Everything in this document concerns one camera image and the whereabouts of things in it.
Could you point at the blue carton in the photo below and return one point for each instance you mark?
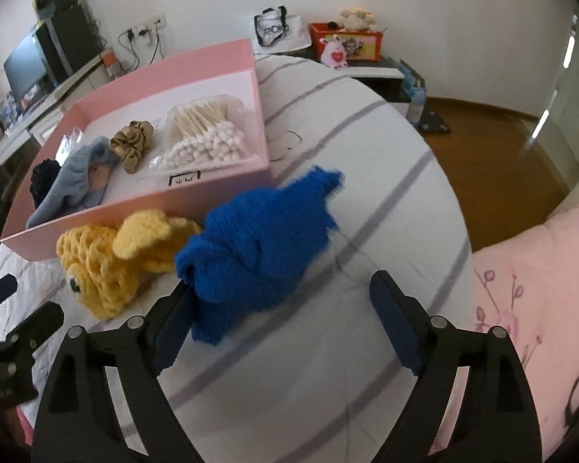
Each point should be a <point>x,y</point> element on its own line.
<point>415,91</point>

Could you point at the clear plastic pouch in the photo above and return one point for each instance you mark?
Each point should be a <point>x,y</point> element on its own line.
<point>70,142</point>

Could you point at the yellow crochet fish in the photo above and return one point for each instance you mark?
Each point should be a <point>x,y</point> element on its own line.
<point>106,255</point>

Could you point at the small orange pouch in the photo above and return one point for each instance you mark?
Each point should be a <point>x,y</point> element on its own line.
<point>109,63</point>

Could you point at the wall power outlet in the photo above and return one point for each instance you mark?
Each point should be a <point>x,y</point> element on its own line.
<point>147,23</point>

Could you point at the white striped quilt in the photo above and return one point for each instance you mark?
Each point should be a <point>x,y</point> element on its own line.
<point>366,154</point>

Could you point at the black computer monitor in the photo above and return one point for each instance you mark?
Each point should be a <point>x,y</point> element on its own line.
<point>26,65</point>

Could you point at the pink floral bedsheet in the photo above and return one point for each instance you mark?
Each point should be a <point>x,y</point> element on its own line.
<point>535,275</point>

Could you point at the red toy box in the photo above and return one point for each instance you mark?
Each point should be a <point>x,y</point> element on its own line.
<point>362,46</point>

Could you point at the light blue printed face mask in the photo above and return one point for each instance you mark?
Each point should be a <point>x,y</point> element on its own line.
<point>75,183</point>

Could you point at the black computer tower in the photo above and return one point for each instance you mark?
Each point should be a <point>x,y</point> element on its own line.
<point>70,43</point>

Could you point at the white desk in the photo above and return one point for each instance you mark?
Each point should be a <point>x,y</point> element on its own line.
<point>53,101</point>

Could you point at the beige scrunchie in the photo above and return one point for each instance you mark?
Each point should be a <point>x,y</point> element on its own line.
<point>132,147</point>

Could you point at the pink heart plush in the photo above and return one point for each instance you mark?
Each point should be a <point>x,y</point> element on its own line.
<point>334,53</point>

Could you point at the black white tv bench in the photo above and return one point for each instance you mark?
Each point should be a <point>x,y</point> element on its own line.
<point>376,77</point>

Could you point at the beige plush toy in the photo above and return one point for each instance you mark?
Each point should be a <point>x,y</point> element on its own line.
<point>359,19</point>

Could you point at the blue white packets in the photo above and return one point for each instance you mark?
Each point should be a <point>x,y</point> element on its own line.
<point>8,110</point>

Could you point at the pink cardboard box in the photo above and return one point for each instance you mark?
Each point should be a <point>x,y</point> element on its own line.
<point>173,65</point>

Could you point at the white wardrobe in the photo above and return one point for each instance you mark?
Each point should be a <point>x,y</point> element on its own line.
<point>569,96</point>

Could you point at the black bathroom scale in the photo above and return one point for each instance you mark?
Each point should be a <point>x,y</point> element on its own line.
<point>434,122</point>

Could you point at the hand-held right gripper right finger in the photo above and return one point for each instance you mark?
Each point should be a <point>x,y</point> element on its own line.
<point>395,328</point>

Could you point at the white tote bag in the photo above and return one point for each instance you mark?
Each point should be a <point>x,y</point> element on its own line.
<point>280,31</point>

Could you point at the blue knitted cloth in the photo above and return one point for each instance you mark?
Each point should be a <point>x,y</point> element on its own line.
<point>260,246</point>

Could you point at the bag of cotton swabs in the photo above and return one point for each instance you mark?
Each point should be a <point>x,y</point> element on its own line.
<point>207,130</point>

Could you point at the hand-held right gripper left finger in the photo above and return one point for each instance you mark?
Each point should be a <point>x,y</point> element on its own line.
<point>170,345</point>

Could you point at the navy scrunchie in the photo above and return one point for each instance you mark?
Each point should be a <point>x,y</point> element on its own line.
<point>44,181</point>

